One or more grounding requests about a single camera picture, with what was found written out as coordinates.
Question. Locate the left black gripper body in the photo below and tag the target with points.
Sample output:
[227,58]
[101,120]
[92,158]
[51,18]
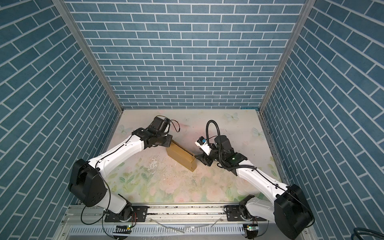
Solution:
[165,140]

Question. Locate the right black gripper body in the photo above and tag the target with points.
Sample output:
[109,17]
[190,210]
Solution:
[216,156]

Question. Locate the brown cardboard paper box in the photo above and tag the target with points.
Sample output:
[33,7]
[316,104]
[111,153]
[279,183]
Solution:
[182,156]

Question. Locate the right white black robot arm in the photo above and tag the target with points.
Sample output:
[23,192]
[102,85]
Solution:
[286,206]

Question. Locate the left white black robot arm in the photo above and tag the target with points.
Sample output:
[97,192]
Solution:
[88,181]

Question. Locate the right green circuit board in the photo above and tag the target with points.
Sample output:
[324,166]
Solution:
[251,228]

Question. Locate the green circuit board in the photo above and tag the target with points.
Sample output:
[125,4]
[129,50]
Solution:
[122,230]
[251,228]

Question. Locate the left green circuit board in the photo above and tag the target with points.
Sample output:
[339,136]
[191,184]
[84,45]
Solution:
[122,230]

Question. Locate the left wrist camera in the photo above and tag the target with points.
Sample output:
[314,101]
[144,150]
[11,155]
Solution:
[160,126]

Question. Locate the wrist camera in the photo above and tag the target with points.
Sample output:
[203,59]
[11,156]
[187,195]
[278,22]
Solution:
[203,144]
[160,126]

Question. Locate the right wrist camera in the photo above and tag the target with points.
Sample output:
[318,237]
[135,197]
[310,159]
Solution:
[203,144]

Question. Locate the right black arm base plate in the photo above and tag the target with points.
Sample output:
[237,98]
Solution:
[236,213]

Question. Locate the aluminium front rail frame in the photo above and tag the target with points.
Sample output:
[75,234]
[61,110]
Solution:
[165,215]

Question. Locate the white slotted cable duct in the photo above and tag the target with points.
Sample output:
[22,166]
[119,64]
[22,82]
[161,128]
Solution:
[156,230]

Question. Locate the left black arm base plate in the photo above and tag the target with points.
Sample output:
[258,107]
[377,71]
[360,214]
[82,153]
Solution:
[131,214]

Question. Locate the left aluminium corner post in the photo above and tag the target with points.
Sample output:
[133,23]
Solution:
[77,34]

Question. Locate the aluminium corner post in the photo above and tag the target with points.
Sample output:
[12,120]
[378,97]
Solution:
[77,34]
[304,14]

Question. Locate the right aluminium corner post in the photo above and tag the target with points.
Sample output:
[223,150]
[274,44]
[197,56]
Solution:
[304,14]

